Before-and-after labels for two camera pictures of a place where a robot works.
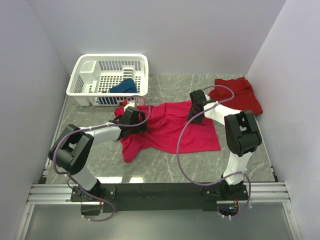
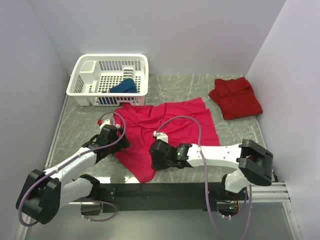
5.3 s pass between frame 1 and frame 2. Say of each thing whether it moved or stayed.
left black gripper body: moved
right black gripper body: moved
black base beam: stayed
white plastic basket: stayed
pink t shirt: moved
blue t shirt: stayed
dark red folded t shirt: stayed
